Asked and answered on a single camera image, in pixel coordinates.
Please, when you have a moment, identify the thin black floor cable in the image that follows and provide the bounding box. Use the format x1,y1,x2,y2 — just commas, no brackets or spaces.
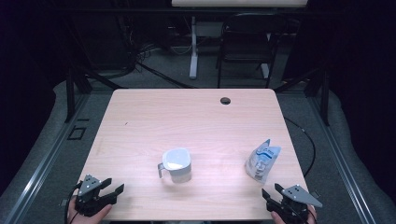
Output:
283,116,318,178

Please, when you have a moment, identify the bundle of white cables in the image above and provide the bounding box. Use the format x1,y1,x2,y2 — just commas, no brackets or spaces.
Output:
136,41,194,58

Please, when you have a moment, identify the long white desk leg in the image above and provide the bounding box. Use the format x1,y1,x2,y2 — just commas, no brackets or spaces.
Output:
189,16,199,80

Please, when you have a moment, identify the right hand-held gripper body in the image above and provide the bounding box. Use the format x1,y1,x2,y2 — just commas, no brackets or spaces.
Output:
266,184,324,224

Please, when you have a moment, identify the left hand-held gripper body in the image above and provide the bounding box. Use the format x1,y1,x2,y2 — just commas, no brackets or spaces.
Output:
74,174,114,217

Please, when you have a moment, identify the clear jar with grey lid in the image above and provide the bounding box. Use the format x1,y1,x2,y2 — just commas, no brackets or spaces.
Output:
157,147,193,185

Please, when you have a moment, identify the black metal stand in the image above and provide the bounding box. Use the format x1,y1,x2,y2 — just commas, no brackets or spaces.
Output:
274,66,331,127
64,64,125,124

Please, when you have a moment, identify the person's left hand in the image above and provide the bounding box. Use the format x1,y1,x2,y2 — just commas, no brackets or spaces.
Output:
66,196,113,224

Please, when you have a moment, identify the grey box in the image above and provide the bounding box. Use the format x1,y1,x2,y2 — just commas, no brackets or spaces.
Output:
195,21,224,39

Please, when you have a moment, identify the aluminium floor rail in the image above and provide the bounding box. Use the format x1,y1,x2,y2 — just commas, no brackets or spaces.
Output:
3,92,92,224
306,96,378,224

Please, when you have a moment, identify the thick black floor cable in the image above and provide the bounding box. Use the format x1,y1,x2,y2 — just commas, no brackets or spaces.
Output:
134,59,194,90

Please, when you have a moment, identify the black folding chair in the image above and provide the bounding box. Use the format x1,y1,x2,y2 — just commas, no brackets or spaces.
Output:
215,12,289,89

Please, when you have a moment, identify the black square floor plate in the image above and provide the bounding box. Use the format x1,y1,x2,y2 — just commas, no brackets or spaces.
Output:
66,125,87,141

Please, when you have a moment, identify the person's right hand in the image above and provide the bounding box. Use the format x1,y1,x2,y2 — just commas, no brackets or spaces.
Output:
270,208,318,224

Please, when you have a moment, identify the white and blue pouch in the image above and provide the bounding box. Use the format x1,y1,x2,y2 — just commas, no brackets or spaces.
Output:
245,138,282,185

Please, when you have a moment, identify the left hand-held gripper cable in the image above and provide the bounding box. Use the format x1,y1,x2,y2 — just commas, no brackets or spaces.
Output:
64,182,82,224

